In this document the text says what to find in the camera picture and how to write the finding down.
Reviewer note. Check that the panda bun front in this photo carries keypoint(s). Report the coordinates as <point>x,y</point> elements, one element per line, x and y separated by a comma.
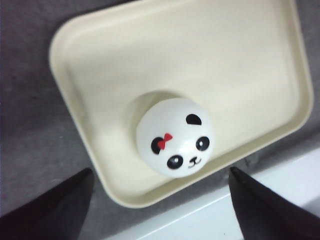
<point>175,137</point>

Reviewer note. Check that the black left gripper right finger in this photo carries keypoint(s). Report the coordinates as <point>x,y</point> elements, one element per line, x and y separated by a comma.
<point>262,214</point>

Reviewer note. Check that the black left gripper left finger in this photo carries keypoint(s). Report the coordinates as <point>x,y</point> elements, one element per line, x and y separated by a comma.
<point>58,214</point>

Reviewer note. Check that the cream rectangular tray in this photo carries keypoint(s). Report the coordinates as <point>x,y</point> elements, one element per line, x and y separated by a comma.
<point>244,61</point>

